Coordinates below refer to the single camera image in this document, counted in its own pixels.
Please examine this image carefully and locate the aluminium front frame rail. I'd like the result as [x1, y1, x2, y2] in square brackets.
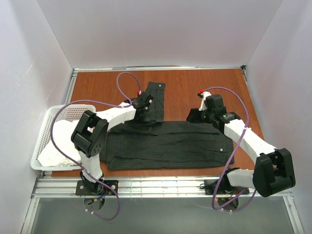
[21, 176, 304, 234]

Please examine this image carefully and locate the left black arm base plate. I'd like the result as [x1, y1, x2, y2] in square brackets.
[75, 180, 119, 196]

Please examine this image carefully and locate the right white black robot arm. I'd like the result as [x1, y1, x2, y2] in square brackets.
[187, 108, 296, 197]

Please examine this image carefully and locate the white shirt in basket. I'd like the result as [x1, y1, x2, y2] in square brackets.
[38, 120, 81, 167]

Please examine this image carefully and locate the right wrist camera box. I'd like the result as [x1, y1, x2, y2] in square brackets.
[197, 90, 227, 115]

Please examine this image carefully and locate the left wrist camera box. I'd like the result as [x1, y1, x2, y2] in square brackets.
[132, 92, 154, 109]

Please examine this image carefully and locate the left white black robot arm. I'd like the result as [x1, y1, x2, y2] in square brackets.
[71, 99, 153, 184]

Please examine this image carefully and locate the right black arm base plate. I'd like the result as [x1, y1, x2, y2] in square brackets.
[199, 179, 244, 195]

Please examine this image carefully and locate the white plastic laundry basket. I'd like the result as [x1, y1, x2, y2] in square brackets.
[30, 104, 96, 171]

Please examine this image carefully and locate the dark pinstriped long sleeve shirt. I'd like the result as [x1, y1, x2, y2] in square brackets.
[100, 81, 234, 170]

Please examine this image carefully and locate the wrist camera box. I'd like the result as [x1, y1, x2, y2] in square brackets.
[197, 90, 227, 115]
[132, 92, 154, 109]

